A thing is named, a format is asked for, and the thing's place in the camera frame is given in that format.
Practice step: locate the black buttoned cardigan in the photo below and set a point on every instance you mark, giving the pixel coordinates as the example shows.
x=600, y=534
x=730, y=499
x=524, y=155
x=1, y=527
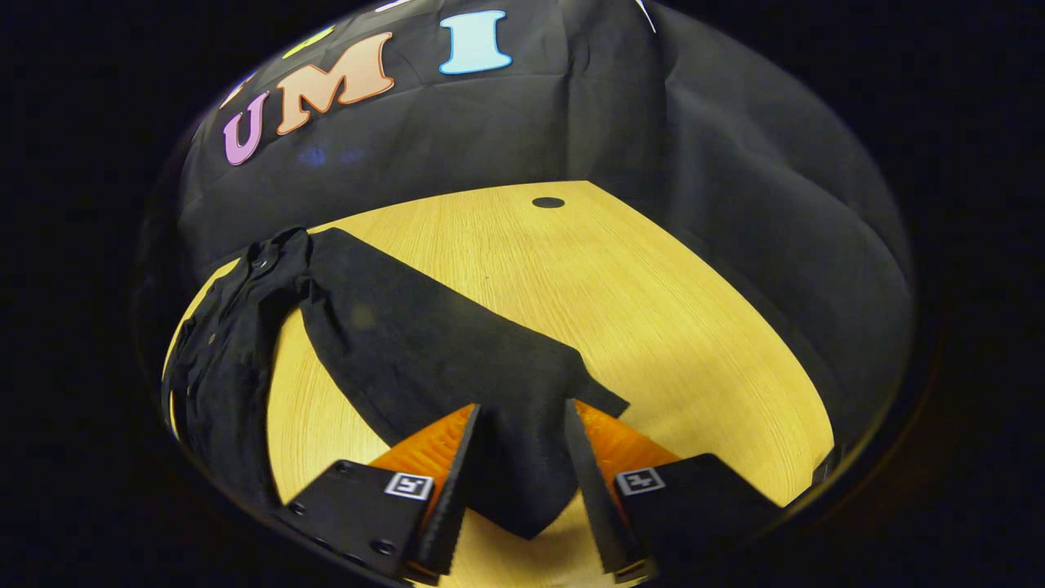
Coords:
x=424, y=351

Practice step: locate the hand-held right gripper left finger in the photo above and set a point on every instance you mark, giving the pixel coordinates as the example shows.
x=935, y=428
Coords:
x=457, y=498

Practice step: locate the black backdrop cloth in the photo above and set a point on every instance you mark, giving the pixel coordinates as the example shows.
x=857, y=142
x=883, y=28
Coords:
x=612, y=122

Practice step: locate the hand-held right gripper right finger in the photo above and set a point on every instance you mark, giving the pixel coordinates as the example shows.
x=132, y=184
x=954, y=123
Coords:
x=592, y=498

